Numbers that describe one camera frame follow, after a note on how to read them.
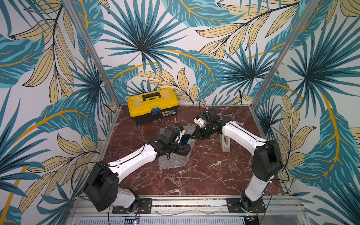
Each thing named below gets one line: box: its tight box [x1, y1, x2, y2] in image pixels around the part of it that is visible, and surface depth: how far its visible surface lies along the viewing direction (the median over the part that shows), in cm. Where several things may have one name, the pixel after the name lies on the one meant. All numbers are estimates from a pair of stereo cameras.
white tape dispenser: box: [219, 134, 231, 153], surface depth 95 cm
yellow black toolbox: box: [127, 88, 180, 126], surface depth 102 cm
